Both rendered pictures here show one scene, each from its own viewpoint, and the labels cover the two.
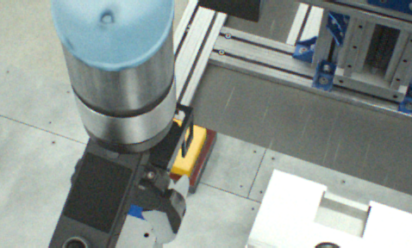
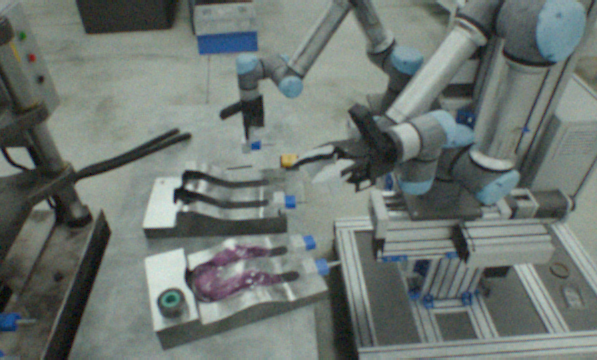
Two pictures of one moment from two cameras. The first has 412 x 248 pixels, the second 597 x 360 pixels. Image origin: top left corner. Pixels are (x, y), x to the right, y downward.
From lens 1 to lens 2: 1.34 m
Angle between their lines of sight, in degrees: 44
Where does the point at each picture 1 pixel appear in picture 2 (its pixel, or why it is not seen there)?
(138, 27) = (239, 64)
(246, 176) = (291, 179)
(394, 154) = (389, 297)
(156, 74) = (242, 80)
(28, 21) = not seen: hidden behind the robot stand
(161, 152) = (250, 114)
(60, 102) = (293, 142)
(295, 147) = (370, 266)
